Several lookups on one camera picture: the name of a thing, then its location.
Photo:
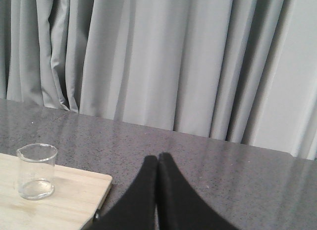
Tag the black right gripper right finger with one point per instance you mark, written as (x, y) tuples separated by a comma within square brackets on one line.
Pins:
[(179, 206)]

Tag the glass beaker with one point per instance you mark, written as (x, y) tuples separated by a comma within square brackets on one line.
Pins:
[(36, 170)]

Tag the wooden cutting board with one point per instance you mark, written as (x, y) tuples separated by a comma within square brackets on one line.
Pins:
[(78, 195)]

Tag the grey curtain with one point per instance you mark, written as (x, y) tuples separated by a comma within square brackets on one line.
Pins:
[(243, 71)]

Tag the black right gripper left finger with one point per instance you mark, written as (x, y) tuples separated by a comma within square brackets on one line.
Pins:
[(135, 210)]

